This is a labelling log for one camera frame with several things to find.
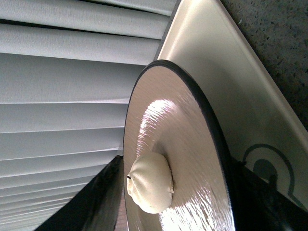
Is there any white steamed bun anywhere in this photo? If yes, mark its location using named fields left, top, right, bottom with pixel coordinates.
left=127, top=152, right=174, bottom=214

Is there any beige plate with black rim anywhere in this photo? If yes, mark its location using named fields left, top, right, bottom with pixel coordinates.
left=123, top=60, right=235, bottom=231

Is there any grey pleated curtain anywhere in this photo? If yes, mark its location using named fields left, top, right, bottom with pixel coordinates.
left=0, top=0, right=177, bottom=231

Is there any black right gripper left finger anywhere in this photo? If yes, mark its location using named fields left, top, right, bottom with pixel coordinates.
left=36, top=155, right=123, bottom=231

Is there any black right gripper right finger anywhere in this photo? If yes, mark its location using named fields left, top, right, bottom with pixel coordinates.
left=230, top=158, right=308, bottom=231

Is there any white bear tray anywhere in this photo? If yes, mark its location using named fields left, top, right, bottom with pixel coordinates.
left=158, top=0, right=308, bottom=210

